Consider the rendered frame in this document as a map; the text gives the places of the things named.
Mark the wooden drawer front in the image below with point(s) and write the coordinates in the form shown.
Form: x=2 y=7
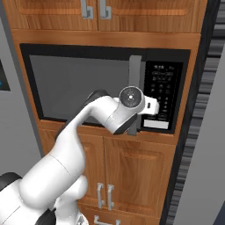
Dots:
x=132 y=219

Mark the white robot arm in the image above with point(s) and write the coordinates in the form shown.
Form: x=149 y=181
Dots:
x=67 y=152

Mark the grey fridge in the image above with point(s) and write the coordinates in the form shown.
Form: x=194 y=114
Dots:
x=14 y=117

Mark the wooden cupboard door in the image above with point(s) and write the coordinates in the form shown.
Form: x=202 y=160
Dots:
x=137 y=175
x=158 y=17
x=52 y=17
x=95 y=158

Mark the wooden cabinet frame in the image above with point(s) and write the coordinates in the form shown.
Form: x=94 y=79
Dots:
x=102 y=38

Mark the microwave door with grey window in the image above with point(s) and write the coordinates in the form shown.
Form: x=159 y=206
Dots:
x=73 y=79

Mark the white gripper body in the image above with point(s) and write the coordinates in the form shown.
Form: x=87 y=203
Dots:
x=155 y=106

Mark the black microwave oven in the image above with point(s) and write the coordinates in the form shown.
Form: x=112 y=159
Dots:
x=162 y=88

